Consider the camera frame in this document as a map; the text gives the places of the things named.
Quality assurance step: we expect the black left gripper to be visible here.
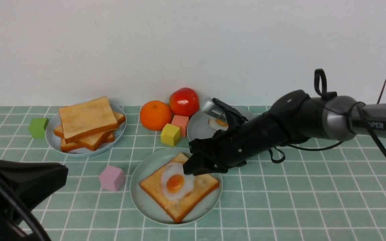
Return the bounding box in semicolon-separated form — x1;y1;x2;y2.
0;160;68;241

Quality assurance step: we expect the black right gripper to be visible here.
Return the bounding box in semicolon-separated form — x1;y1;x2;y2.
183;112;292;176

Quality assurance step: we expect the fried egg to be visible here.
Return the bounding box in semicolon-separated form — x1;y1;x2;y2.
160;162;195;201
208;117;228;131

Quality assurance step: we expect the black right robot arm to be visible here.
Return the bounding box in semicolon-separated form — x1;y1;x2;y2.
183;90;386;176

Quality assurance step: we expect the yellow foam cube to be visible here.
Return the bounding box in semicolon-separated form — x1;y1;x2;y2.
160;123;181;147

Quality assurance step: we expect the salmon foam cube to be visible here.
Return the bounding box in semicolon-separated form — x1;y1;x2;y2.
171;115;190;136

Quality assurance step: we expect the green serving plate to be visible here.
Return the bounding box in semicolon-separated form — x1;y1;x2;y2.
130;147;223;226

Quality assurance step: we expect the red tomato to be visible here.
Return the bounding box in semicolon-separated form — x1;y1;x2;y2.
170;87;200;116

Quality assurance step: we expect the light blue bread plate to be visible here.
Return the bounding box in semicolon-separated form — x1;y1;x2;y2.
45;102;127;158

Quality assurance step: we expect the orange fruit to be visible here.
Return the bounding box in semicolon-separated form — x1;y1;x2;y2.
139;100;173;131

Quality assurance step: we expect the green foam cube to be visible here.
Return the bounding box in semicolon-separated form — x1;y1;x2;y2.
28;117;49;139

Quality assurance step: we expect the pink foam cube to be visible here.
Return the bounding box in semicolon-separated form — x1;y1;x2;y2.
99;166;126;192

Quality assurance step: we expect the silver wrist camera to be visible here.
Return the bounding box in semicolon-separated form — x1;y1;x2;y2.
202;97;247;132

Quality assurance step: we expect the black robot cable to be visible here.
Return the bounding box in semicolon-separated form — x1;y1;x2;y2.
268;69;386;188

